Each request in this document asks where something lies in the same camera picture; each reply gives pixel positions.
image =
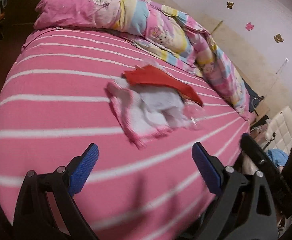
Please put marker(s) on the cream leather office chair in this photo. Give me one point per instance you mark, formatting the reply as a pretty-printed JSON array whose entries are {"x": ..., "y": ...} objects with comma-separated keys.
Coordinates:
[{"x": 275, "y": 133}]

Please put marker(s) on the pink striped bed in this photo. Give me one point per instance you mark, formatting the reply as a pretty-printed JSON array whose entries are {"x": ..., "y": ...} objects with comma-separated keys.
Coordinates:
[{"x": 53, "y": 105}]

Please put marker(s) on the blue clothing on chair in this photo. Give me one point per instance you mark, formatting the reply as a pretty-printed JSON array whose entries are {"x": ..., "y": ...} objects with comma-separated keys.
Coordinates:
[{"x": 277, "y": 156}]

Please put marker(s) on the colourful striped cartoon duvet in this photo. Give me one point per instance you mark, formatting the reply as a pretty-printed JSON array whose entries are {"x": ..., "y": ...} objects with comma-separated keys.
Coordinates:
[{"x": 164, "y": 32}]

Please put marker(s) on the red plastic bag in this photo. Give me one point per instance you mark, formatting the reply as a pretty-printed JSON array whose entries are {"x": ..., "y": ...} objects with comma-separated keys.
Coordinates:
[{"x": 152, "y": 76}]

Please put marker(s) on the dark blue pillow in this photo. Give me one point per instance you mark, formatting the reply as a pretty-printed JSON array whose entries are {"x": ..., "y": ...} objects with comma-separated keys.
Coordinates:
[{"x": 254, "y": 98}]

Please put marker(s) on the brown bear sticker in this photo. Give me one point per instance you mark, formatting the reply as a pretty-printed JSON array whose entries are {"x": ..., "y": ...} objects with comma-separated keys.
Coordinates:
[
  {"x": 278, "y": 38},
  {"x": 230, "y": 5}
]

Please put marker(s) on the pink bordered white cloth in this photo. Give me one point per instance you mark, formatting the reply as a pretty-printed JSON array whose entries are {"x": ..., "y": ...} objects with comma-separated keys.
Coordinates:
[{"x": 146, "y": 113}]

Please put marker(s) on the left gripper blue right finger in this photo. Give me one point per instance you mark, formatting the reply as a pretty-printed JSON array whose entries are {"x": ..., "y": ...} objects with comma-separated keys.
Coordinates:
[{"x": 210, "y": 168}]

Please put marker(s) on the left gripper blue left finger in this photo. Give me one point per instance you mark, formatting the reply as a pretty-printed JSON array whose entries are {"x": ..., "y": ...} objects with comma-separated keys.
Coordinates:
[{"x": 80, "y": 168}]

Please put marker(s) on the pink bear sticker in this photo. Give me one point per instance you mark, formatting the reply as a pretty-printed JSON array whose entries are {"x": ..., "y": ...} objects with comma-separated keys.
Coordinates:
[{"x": 249, "y": 26}]

